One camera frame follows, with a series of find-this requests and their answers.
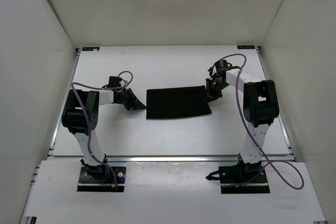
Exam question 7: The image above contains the aluminium table front rail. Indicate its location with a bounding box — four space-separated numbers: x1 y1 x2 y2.
49 154 242 164

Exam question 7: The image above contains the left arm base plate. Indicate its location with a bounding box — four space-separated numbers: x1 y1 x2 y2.
77 159 127 193

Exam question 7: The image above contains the right table corner label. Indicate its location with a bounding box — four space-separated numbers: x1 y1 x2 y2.
237 45 255 50

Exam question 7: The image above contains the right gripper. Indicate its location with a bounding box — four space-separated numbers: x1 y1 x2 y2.
203 79 229 104

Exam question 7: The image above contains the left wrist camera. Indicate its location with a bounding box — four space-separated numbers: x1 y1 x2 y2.
120 79 129 87

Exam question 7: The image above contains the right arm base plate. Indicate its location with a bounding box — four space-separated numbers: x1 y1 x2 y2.
205 157 270 194

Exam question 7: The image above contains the black skirt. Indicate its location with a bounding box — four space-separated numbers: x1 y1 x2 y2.
146 86 212 120

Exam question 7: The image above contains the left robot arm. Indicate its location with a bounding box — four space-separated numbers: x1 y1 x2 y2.
61 71 146 187

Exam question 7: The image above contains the left table corner label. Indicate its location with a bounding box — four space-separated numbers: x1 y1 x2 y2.
82 47 100 51

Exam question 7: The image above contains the table corner label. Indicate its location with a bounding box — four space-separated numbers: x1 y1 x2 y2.
237 45 255 50
82 47 100 51

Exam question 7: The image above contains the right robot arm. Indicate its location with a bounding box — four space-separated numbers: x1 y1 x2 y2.
206 59 279 182

